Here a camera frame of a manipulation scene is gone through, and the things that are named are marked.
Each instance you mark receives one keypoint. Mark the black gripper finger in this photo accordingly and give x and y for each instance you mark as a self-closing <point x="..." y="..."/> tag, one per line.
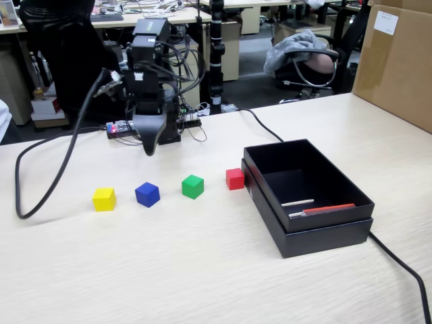
<point x="148" y="131"/>

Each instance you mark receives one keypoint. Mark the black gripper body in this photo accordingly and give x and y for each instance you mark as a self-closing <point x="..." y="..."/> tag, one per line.
<point x="141" y="87"/>

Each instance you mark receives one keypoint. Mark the blue wooden cube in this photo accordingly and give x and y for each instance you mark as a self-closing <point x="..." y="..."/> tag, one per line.
<point x="147" y="195"/>

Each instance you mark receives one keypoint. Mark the green wooden cube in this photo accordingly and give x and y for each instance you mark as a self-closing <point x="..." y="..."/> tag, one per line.
<point x="192" y="187"/>

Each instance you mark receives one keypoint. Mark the yellow wooden cube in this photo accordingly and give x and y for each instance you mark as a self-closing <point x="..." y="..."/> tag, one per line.
<point x="104" y="200"/>

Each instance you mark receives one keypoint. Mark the red wooden cube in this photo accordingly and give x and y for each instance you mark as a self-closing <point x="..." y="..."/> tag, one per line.
<point x="235" y="179"/>

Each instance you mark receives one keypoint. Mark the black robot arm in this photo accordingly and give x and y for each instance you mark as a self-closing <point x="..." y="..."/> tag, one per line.
<point x="150" y="47"/>

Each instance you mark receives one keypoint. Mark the black cardboard box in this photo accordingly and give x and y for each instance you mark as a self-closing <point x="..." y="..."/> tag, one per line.
<point x="330" y="219"/>

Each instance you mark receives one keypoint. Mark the black open box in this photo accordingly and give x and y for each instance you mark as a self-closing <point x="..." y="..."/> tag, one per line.
<point x="324" y="241"/>

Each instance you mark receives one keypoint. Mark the large brown cardboard box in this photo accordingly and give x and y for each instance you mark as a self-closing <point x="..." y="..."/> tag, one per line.
<point x="398" y="67"/>

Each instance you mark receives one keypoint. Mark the red blue controller board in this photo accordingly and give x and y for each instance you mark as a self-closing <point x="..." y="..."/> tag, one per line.
<point x="118" y="130"/>

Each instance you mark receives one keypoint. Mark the black pole with white bands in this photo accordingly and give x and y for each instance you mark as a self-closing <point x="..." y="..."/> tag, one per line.
<point x="216" y="67"/>

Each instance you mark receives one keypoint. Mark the black keyboard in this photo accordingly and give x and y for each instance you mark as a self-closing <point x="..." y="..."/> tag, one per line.
<point x="106" y="17"/>

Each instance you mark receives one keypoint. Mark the black mesh office chair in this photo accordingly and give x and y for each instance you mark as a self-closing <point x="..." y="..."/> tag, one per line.
<point x="67" y="60"/>

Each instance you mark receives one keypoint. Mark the beige office desk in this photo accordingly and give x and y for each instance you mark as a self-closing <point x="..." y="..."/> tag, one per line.
<point x="189" y="16"/>

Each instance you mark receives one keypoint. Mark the red and white carton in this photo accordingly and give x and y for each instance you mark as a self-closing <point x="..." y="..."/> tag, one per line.
<point x="45" y="106"/>

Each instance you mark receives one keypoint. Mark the grey fleece blanket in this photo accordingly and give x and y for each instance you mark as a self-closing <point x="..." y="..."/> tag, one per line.
<point x="290" y="47"/>

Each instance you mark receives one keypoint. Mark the white thin stick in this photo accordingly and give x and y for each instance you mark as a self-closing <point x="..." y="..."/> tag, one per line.
<point x="297" y="202"/>

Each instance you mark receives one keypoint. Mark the pink seat cushion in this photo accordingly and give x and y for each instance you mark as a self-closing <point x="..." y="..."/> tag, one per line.
<point x="320" y="64"/>

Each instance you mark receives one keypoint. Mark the red flat bar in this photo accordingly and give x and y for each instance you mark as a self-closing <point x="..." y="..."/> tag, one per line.
<point x="329" y="209"/>

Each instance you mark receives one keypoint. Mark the chrome armrest office chair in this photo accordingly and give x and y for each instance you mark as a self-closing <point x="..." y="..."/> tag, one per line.
<point x="351" y="40"/>

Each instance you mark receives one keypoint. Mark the bare camera circuit board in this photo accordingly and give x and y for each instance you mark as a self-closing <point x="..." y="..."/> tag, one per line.
<point x="109" y="84"/>

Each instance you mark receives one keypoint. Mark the small photo frame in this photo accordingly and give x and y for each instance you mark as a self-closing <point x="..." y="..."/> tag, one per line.
<point x="9" y="13"/>

